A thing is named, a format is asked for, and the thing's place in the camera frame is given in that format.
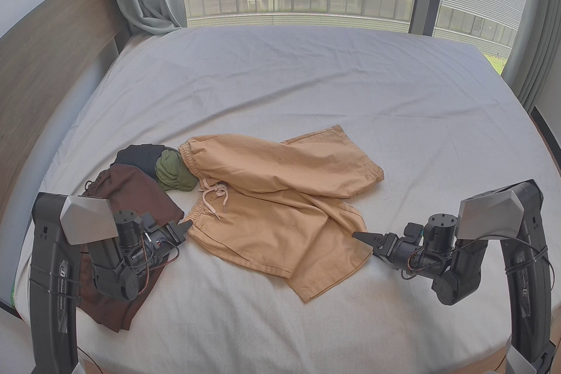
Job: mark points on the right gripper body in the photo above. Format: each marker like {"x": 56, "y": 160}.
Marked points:
{"x": 396, "y": 251}

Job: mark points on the black garment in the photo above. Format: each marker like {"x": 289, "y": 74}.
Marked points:
{"x": 136, "y": 157}

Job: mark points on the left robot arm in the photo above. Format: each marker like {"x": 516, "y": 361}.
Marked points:
{"x": 83, "y": 219}

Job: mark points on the brown shorts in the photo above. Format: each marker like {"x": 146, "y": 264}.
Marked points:
{"x": 140, "y": 192}

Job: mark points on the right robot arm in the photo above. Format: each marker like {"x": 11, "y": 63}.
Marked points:
{"x": 486, "y": 214}

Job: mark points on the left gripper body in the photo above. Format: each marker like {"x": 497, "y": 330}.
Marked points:
{"x": 168, "y": 238}

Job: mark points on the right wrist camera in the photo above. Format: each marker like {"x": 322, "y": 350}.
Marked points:
{"x": 414, "y": 231}

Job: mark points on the green garment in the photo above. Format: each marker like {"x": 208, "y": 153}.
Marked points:
{"x": 171, "y": 175}

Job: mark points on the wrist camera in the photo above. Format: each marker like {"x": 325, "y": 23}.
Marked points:
{"x": 414, "y": 231}
{"x": 150, "y": 222}

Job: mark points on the tan shorts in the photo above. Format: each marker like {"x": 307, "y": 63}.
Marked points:
{"x": 271, "y": 223}

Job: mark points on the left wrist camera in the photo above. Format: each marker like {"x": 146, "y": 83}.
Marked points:
{"x": 150, "y": 222}

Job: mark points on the bed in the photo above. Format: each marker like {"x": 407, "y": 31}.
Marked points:
{"x": 307, "y": 78}

